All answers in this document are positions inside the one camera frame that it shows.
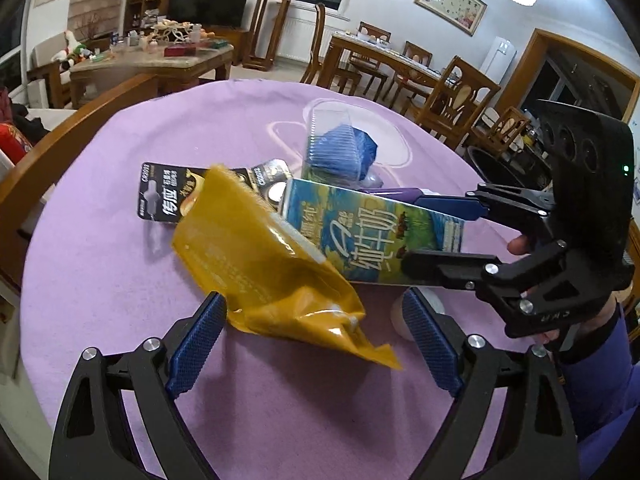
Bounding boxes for wooden sofa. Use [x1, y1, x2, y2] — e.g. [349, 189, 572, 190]
[0, 74, 161, 291]

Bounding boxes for black trash bin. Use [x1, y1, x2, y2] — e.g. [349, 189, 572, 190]
[465, 146, 526, 192]

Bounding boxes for black television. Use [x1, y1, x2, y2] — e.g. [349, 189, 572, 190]
[167, 0, 253, 28]

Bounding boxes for blue green milk carton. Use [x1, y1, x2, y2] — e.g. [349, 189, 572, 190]
[280, 178, 466, 286]

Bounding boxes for yellow snack bag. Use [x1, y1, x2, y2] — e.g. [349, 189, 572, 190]
[171, 163, 403, 372]

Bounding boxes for plush toy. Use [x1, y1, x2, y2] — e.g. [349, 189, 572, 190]
[59, 30, 96, 68]

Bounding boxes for white ornamental fruit stand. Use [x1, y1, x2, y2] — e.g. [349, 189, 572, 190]
[150, 20, 193, 46]

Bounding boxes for white standing air conditioner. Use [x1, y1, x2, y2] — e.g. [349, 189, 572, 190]
[480, 36, 517, 86]

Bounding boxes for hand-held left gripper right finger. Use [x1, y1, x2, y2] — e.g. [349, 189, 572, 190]
[401, 287, 581, 480]

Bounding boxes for dark clothes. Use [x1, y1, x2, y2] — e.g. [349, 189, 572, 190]
[7, 102, 51, 146]

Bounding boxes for wooden dining chair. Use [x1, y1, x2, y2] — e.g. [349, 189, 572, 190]
[400, 41, 433, 68]
[300, 3, 361, 93]
[470, 106, 532, 161]
[415, 56, 502, 148]
[350, 21, 393, 96]

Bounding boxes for person's right hand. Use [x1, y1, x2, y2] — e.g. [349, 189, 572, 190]
[506, 236, 621, 347]

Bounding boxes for white radiator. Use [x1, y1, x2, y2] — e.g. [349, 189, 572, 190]
[280, 15, 331, 63]

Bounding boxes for tall wooden plant stand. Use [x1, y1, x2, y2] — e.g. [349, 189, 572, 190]
[244, 0, 294, 72]

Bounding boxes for framed flower picture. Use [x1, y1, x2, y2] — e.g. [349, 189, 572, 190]
[414, 0, 488, 37]

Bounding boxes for wooden television stand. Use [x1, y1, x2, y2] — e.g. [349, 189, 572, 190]
[205, 25, 253, 66]

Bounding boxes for clear plastic box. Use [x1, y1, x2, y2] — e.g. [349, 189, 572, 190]
[302, 100, 386, 191]

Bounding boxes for small white plastic cup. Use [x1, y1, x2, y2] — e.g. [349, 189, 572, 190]
[391, 290, 446, 342]

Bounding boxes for large black battery card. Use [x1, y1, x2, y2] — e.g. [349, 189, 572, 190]
[137, 161, 251, 224]

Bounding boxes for purple tablecloth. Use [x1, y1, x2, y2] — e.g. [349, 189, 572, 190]
[20, 79, 561, 480]

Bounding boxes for small black battery card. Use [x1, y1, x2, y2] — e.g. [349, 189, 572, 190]
[250, 158, 296, 213]

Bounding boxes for blue crumpled wrapper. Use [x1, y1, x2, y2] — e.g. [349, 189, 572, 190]
[310, 125, 378, 186]

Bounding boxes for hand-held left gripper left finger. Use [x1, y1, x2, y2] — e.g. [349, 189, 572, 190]
[48, 291, 228, 480]

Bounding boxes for beige roller blind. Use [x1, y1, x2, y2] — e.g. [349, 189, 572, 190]
[67, 0, 131, 41]

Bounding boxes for person's right forearm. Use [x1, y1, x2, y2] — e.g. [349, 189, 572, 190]
[552, 305, 640, 480]

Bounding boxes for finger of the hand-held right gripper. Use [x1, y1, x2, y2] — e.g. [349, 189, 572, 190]
[414, 182, 553, 233]
[400, 239, 571, 311]

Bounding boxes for wooden armchair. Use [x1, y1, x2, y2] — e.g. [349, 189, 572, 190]
[27, 35, 76, 108]

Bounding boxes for wooden dining table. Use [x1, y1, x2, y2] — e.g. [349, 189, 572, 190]
[325, 31, 451, 111]

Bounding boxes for wooden coffee table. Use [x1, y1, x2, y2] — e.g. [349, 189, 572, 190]
[69, 42, 235, 110]

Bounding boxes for red pillow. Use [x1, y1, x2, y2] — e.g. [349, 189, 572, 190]
[0, 122, 33, 163]

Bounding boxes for wooden door frame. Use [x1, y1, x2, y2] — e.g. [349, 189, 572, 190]
[495, 28, 640, 171]

